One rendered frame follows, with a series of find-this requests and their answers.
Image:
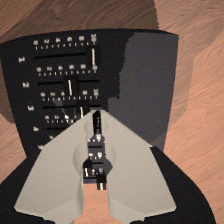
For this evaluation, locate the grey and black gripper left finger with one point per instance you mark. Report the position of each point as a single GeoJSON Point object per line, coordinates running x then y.
{"type": "Point", "coordinates": [46, 185]}

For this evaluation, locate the black lighting desk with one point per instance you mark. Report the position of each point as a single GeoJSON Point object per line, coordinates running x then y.
{"type": "Point", "coordinates": [130, 73]}

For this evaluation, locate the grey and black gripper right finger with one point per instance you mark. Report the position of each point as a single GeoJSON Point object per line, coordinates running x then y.
{"type": "Point", "coordinates": [144, 184]}

